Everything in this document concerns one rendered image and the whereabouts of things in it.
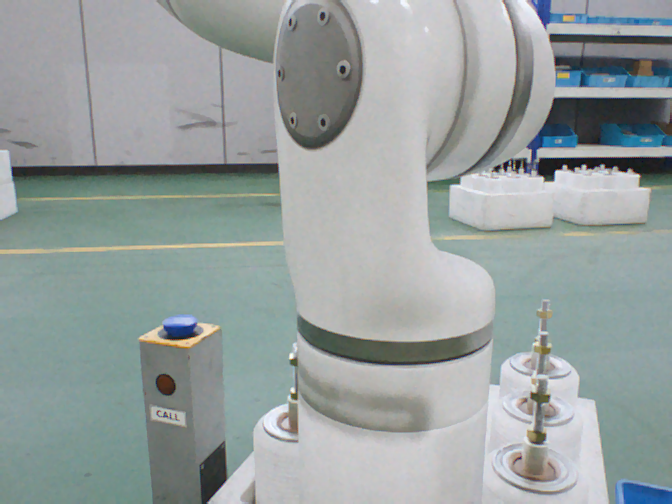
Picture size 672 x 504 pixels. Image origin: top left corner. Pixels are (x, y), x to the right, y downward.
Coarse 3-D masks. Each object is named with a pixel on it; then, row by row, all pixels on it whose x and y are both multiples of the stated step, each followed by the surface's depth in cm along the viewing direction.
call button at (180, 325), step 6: (168, 318) 70; (174, 318) 69; (180, 318) 69; (186, 318) 69; (192, 318) 70; (168, 324) 68; (174, 324) 68; (180, 324) 68; (186, 324) 68; (192, 324) 68; (168, 330) 68; (174, 330) 67; (180, 330) 67; (186, 330) 68; (192, 330) 69
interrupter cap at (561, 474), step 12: (516, 444) 57; (504, 456) 55; (516, 456) 55; (552, 456) 55; (564, 456) 55; (504, 468) 53; (516, 468) 53; (552, 468) 53; (564, 468) 53; (576, 468) 53; (504, 480) 51; (516, 480) 51; (528, 480) 51; (540, 480) 51; (552, 480) 51; (564, 480) 51; (576, 480) 51; (528, 492) 50; (540, 492) 50; (552, 492) 50
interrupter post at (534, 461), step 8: (528, 440) 53; (528, 448) 52; (536, 448) 52; (544, 448) 52; (528, 456) 52; (536, 456) 52; (544, 456) 52; (528, 464) 52; (536, 464) 52; (544, 464) 52; (528, 472) 53; (536, 472) 52; (544, 472) 52
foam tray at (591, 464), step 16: (496, 400) 81; (592, 400) 81; (592, 416) 76; (592, 432) 73; (592, 448) 69; (592, 464) 66; (240, 480) 63; (592, 480) 63; (224, 496) 61; (240, 496) 61; (592, 496) 60
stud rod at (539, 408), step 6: (540, 378) 51; (546, 378) 51; (540, 384) 51; (546, 384) 51; (540, 390) 51; (546, 390) 51; (534, 402) 52; (534, 408) 52; (540, 408) 51; (534, 414) 52; (540, 414) 52; (534, 420) 52; (540, 420) 52; (534, 426) 52; (540, 426) 52
